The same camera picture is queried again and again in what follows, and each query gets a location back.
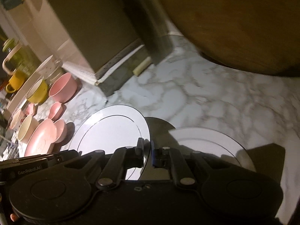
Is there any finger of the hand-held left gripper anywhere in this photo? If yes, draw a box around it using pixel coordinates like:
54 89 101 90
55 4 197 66
28 150 80 164

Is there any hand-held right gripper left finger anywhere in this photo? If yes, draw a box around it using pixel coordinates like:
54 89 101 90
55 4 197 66
63 137 145 191

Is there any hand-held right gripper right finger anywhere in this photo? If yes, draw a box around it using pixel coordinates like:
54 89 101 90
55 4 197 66
151 141 232 191

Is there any white plate with thin rim line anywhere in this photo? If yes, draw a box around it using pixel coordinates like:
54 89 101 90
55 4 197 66
168 127 256 172
67 105 151 181

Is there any small pink cat-shaped dish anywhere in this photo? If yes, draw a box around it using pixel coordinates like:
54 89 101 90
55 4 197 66
50 101 64 120
25 103 36 116

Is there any small pink bowl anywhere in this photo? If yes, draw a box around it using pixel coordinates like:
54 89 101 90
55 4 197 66
53 119 68 144

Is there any pink mouse-shaped plate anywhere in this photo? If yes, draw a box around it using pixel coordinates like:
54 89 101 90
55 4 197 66
24 119 57 157

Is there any cream cup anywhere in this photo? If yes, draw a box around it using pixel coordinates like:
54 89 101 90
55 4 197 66
18 115 40 144

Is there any mushroom print cup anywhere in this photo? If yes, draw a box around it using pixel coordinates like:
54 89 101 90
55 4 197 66
9 108 26 130

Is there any yellow bowl with black rim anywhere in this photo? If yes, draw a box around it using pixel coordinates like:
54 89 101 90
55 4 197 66
25 78 49 104

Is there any large pink bowl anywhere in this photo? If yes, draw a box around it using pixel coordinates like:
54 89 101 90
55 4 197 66
49 72 78 104

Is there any clear plastic container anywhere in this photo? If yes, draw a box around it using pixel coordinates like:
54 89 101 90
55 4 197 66
44 68 64 85

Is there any cream cylindrical roll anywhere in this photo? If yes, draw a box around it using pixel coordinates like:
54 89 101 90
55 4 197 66
133 57 151 76

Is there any yellow mug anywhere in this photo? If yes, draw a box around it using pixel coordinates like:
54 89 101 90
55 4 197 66
5 71 27 93

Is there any white music note edge strip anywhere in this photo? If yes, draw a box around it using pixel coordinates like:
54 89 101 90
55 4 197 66
61 44 146 86

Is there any white floral bowl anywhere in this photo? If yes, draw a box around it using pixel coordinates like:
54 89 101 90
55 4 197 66
35 55 63 76

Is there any glass pitcher with green lid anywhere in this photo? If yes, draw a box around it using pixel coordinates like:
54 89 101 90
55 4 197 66
2 38 38 76

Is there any round wooden board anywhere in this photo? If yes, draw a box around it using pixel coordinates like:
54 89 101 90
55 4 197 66
157 0 300 78

